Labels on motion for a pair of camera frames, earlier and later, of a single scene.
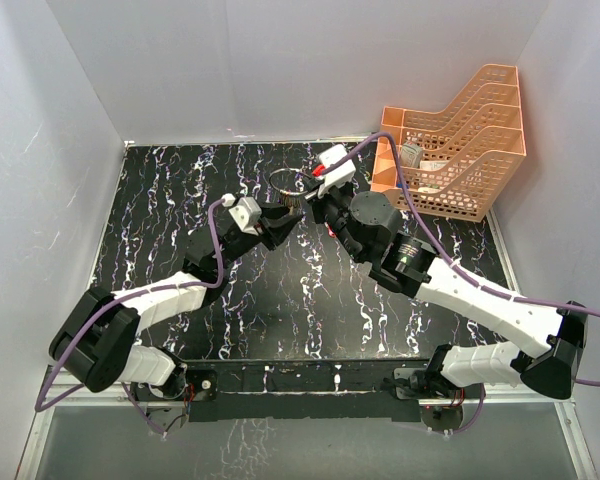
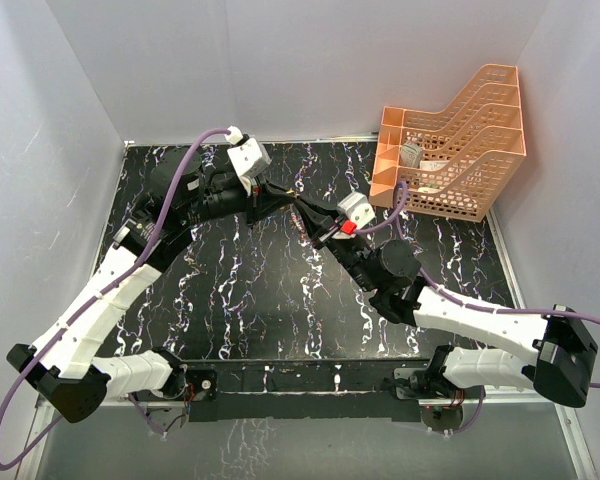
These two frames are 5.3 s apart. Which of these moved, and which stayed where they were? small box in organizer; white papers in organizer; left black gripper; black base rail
Moved: left black gripper
Stayed: black base rail; white papers in organizer; small box in organizer
